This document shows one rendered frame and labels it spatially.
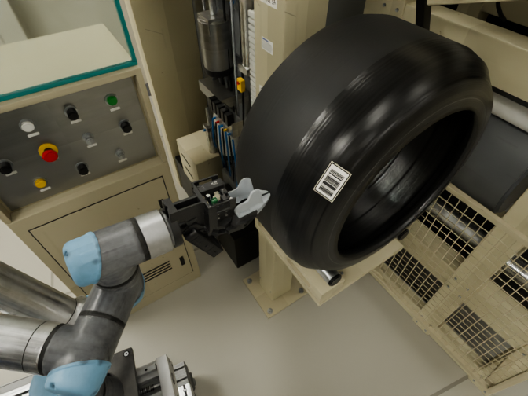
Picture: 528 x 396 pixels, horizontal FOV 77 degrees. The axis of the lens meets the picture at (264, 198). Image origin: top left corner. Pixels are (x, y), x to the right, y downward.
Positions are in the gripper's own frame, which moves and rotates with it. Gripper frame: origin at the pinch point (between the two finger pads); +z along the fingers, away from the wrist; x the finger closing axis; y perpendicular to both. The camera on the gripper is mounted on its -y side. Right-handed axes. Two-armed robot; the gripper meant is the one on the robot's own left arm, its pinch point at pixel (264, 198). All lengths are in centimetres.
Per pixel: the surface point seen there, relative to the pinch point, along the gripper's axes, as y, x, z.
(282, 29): 21.8, 25.8, 19.6
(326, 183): 9.9, -10.1, 5.2
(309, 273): -36.5, -3.8, 17.2
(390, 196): -23, 0, 50
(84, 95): -5, 66, -21
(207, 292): -124, 51, 8
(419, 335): -116, -29, 89
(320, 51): 23.8, 8.4, 15.6
